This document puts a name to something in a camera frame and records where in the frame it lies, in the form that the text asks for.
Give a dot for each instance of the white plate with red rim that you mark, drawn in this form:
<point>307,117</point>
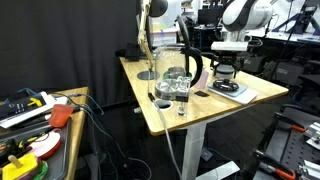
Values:
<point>46,145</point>

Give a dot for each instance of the black perforated equipment rack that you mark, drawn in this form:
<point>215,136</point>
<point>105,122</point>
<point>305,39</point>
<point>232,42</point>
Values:
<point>286,146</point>

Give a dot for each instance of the orange-red plastic cup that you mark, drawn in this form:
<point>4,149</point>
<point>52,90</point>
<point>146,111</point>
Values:
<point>60,116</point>

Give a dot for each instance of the pink plastic cup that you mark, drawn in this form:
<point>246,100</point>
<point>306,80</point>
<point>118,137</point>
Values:
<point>202,79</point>

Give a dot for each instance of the black round pot lid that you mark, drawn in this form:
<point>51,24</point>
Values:
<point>226,85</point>

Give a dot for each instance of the gray cooking pot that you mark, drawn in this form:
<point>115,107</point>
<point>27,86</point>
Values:
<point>225,70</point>

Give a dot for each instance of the yellow toy block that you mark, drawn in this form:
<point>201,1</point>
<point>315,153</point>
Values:
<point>21,168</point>

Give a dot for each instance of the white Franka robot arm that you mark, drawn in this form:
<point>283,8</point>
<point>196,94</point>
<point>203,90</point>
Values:
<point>245,15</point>

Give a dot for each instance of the small flat black piece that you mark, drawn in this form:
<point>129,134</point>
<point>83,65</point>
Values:
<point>202,93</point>

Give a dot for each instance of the gray metal tray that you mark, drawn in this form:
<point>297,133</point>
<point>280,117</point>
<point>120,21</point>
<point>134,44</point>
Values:
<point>56,156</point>

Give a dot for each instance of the white printed cardboard box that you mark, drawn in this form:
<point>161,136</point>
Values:
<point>163,36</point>

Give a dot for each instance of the glass jar with black band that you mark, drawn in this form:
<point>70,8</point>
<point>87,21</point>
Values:
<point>182,100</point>

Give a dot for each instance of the stack of papers and booklets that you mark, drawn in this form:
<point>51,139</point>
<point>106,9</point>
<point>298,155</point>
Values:
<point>23,108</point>

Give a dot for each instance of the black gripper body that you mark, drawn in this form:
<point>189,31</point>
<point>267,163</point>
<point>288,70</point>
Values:
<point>229,58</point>

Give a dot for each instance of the metal bowl with green rim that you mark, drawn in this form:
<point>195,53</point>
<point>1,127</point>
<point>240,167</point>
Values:
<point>176,71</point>

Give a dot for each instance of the white digital kitchen scale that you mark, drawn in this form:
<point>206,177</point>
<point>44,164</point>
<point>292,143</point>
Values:
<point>240,94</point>

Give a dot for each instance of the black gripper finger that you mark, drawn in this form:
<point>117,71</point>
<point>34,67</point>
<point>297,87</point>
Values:
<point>216,70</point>
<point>237,70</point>

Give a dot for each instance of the white table leg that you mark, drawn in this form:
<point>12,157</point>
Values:
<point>193,150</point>

